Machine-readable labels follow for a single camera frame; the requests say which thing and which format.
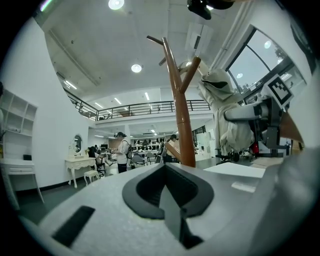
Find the beige jacket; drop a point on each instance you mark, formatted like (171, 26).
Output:
(225, 100)

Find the white ceiling air conditioner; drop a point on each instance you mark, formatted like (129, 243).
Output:
(200, 37)

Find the ceiling strip light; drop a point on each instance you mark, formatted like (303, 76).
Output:
(46, 5)

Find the oval white-framed mirror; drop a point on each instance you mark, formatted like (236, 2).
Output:
(77, 146)

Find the white upholstered stool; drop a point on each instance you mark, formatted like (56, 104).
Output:
(91, 174)

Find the brown wooden coat rack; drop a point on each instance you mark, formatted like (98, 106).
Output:
(183, 130)

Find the white open bookshelf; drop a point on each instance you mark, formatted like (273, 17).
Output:
(17, 117)

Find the person's right forearm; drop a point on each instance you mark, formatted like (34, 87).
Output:
(291, 127)

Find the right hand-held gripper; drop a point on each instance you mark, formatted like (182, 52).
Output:
(273, 117)

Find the large black-framed window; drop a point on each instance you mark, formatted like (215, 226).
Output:
(260, 60)

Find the white cabinet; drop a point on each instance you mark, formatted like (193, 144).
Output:
(207, 145)

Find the round ceiling light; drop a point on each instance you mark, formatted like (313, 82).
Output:
(115, 3)
(136, 68)

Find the black head-worn camera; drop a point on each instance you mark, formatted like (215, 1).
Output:
(202, 8)

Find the black metal railing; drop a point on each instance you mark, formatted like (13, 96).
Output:
(140, 108)

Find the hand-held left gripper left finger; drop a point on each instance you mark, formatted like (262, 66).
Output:
(107, 232)

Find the white dressing table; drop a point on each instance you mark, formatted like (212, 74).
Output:
(80, 162)

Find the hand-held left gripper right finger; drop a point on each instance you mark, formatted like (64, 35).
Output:
(220, 205)

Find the white desk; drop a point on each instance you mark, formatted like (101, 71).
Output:
(17, 166)

